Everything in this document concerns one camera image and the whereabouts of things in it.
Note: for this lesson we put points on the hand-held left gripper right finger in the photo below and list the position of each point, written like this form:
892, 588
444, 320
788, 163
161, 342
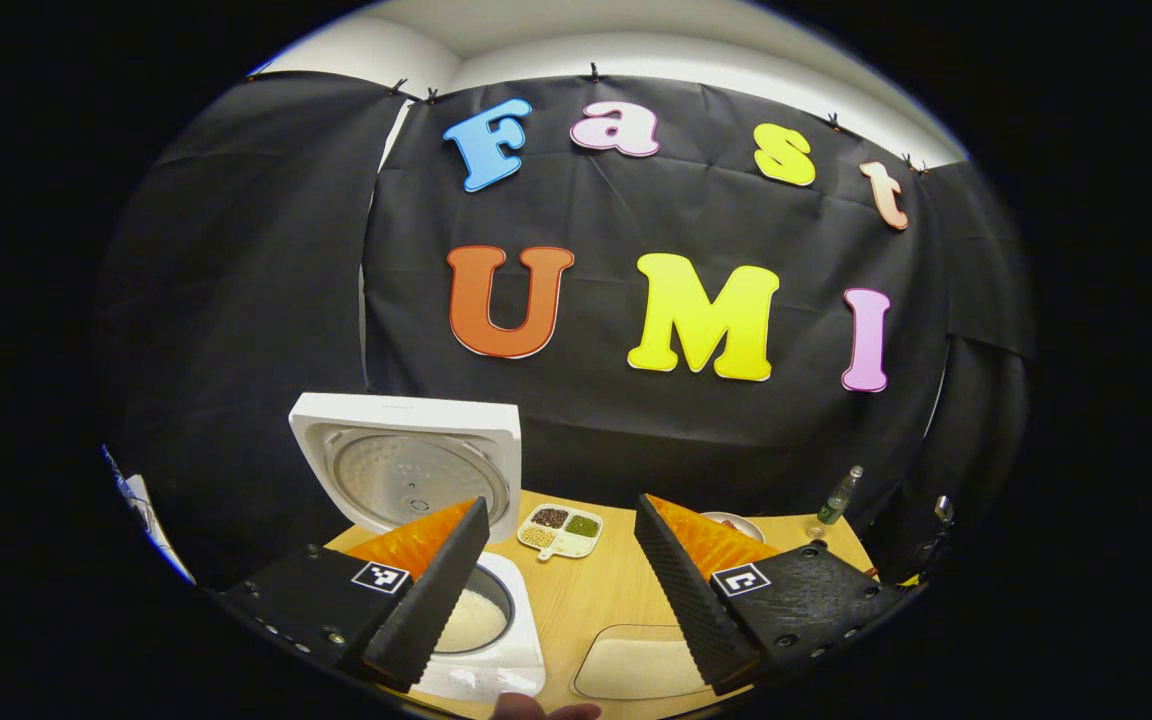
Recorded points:
681, 590

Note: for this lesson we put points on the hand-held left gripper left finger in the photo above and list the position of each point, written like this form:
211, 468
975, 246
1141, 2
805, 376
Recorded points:
436, 590

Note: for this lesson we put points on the clear box of rice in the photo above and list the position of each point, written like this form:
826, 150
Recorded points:
636, 665

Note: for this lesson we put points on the white rice cooker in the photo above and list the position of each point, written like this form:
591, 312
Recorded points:
406, 420

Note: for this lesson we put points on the white round plate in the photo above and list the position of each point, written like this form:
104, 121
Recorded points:
741, 528

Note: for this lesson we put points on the clear water bottle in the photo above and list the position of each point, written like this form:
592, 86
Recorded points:
839, 498

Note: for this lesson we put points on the white divided grain dish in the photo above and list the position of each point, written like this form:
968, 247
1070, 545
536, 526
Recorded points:
561, 545

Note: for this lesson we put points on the black backdrop cloth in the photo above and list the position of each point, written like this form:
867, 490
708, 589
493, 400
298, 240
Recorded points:
636, 430

